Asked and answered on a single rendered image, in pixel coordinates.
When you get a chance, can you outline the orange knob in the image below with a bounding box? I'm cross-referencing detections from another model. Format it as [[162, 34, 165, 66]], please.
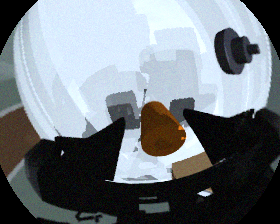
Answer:
[[140, 101, 187, 157]]

